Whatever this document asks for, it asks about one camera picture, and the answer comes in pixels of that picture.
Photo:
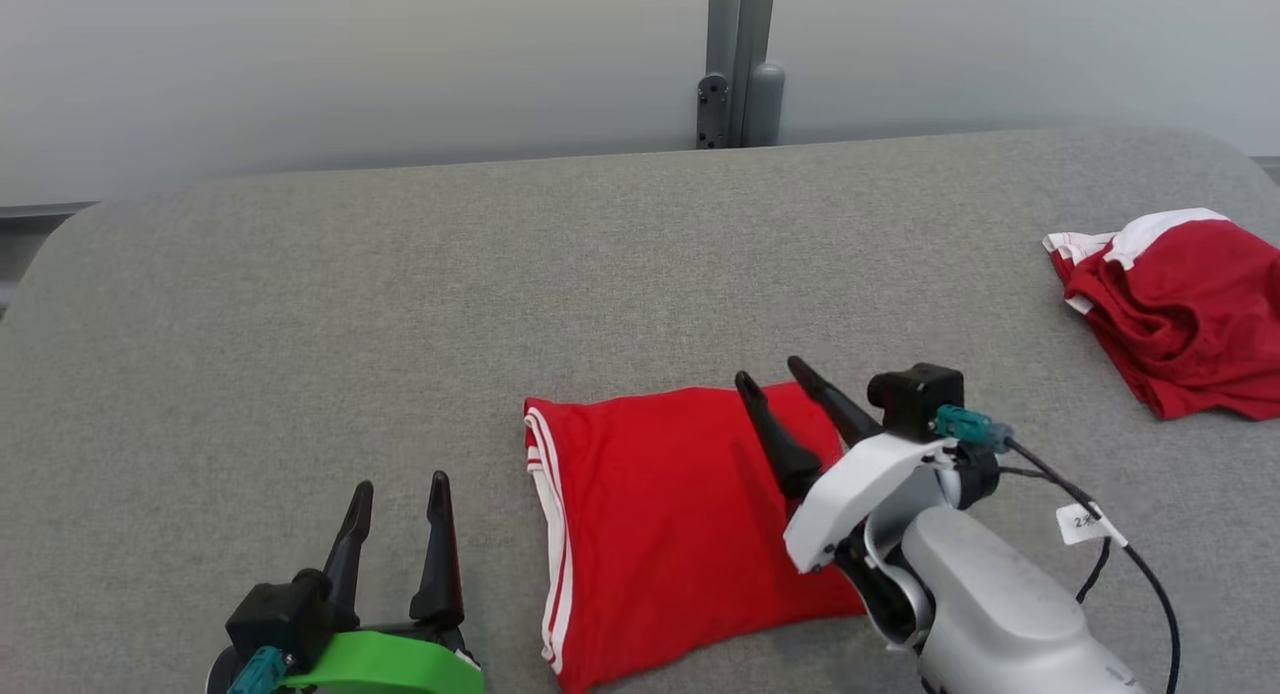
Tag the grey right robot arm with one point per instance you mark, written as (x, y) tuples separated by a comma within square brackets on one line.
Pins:
[(990, 604)]

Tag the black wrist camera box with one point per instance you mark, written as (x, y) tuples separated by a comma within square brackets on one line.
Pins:
[(915, 399), (280, 614)]

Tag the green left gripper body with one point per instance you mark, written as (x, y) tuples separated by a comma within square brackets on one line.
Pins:
[(390, 664)]

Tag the grey wall baseboard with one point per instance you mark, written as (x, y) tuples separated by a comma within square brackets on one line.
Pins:
[(1268, 166), (40, 212)]

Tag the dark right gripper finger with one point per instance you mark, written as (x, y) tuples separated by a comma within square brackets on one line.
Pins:
[(850, 422), (790, 459)]

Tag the red basketball jersey number 23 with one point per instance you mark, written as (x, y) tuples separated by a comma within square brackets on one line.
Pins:
[(660, 534)]

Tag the red shorts with white stripes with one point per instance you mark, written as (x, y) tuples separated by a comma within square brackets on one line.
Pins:
[(1190, 314)]

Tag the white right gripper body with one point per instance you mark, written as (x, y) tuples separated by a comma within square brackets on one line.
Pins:
[(840, 494)]

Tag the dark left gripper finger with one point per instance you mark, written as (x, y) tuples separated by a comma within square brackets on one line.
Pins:
[(440, 584), (350, 559)]

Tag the dark grey post bracket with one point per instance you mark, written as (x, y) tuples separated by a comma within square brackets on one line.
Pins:
[(713, 114)]

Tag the grey metal partition post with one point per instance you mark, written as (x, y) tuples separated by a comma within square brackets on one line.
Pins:
[(740, 24)]

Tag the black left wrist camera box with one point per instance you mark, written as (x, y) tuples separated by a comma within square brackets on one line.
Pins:
[(280, 614)]

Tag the grey cylindrical post foot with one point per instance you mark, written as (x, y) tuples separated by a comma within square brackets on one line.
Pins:
[(765, 109)]

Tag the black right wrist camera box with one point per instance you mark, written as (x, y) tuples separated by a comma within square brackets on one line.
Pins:
[(915, 399)]

